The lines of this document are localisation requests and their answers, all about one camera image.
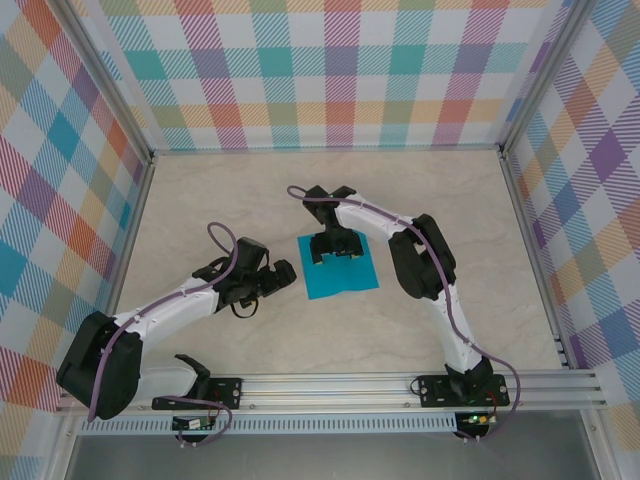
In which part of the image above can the thin black left gripper cable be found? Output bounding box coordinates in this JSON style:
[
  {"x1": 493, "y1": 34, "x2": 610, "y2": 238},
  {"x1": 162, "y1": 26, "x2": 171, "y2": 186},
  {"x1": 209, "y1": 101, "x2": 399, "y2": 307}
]
[{"x1": 229, "y1": 297, "x2": 261, "y2": 321}]

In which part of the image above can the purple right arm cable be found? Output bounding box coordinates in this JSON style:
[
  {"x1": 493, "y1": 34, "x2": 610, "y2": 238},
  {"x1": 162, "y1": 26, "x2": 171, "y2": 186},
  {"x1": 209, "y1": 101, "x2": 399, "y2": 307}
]
[{"x1": 286, "y1": 184, "x2": 522, "y2": 444}]

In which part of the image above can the slotted grey cable tray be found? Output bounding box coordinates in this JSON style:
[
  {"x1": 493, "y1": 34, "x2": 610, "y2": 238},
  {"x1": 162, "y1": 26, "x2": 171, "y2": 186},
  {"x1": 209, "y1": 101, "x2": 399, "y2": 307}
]
[{"x1": 79, "y1": 412, "x2": 459, "y2": 436}]

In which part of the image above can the aluminium mounting rail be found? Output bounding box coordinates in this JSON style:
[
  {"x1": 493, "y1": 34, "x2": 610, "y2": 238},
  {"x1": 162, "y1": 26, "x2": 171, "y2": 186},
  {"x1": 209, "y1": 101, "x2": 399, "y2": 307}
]
[{"x1": 55, "y1": 369, "x2": 609, "y2": 414}]

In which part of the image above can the aluminium frame post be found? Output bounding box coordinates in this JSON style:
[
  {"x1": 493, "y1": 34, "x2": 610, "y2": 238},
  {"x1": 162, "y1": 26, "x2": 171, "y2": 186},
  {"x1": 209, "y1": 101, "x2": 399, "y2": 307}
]
[
  {"x1": 58, "y1": 0, "x2": 155, "y2": 164},
  {"x1": 499, "y1": 0, "x2": 596, "y2": 156}
]

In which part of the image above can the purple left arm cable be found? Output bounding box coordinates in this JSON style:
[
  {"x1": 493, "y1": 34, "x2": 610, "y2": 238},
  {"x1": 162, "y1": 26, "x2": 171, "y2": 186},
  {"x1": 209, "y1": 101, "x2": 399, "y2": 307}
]
[{"x1": 86, "y1": 222, "x2": 241, "y2": 449}]

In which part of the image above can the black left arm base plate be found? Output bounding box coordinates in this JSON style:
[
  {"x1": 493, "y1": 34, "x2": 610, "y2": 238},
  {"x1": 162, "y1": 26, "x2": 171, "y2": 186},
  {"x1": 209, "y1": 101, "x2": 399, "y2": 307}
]
[{"x1": 151, "y1": 377, "x2": 244, "y2": 411}]

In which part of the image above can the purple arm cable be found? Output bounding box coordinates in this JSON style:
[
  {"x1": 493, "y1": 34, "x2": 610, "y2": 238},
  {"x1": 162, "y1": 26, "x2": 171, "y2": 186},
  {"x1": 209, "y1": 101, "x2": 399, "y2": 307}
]
[
  {"x1": 86, "y1": 222, "x2": 241, "y2": 449},
  {"x1": 286, "y1": 184, "x2": 522, "y2": 444}
]

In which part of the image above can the grey metal shelf panel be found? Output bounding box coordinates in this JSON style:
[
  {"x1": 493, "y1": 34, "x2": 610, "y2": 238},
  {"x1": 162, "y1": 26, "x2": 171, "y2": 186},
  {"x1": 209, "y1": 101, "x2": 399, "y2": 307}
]
[{"x1": 64, "y1": 433, "x2": 601, "y2": 480}]

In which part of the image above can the aluminium side floor rail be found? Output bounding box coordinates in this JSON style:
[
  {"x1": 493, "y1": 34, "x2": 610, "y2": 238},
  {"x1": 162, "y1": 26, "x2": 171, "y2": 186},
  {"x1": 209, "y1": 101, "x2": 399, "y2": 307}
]
[
  {"x1": 102, "y1": 154, "x2": 157, "y2": 321},
  {"x1": 499, "y1": 149, "x2": 574, "y2": 371}
]

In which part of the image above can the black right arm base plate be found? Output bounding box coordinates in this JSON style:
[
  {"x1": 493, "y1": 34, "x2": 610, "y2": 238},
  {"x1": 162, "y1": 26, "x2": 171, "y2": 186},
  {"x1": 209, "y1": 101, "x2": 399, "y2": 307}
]
[{"x1": 418, "y1": 373, "x2": 510, "y2": 409}]

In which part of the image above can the aluminium frame leg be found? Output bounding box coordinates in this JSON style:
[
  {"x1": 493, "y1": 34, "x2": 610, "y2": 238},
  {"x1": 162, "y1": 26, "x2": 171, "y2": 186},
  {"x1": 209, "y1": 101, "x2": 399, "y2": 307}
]
[
  {"x1": 582, "y1": 409, "x2": 619, "y2": 480},
  {"x1": 47, "y1": 413, "x2": 84, "y2": 480}
]

